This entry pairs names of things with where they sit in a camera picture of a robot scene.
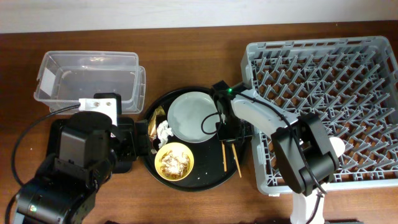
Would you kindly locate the wooden chopstick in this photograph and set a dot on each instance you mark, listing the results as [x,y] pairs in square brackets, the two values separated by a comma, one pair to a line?
[236,160]
[224,156]

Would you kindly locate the grey dishwasher rack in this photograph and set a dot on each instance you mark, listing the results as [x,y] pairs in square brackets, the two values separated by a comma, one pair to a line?
[351,83]

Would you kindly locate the food scraps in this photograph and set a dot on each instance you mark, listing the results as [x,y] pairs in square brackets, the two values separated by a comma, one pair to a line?
[174,165]

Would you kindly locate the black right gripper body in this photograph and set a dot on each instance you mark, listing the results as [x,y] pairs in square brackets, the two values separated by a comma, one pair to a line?
[229,132]

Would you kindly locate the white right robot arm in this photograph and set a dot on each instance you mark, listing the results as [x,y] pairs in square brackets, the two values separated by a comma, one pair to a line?
[306,156]

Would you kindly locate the white tissue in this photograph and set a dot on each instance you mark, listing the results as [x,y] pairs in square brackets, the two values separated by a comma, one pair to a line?
[163,133]

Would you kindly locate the light blue cup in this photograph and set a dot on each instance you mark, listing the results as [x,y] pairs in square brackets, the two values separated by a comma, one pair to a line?
[338,145]

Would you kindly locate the round black tray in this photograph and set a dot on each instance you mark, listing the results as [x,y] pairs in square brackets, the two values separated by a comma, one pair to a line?
[208,171]

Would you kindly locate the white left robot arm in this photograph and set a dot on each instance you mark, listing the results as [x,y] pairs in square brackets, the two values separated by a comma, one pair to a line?
[83,154]

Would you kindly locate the black rectangular tray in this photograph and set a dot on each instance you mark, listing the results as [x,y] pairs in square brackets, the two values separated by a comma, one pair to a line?
[125,151]

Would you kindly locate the gold foil wrapper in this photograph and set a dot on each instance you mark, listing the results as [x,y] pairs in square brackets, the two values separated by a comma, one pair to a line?
[156,118]

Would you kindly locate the grey plate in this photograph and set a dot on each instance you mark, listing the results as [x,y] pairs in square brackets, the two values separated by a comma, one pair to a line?
[186,113]

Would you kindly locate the yellow bowl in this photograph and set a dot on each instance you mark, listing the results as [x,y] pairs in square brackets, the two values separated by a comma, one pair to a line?
[176,147]

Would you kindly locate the clear plastic bin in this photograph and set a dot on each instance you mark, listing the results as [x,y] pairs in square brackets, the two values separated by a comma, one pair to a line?
[65,76]

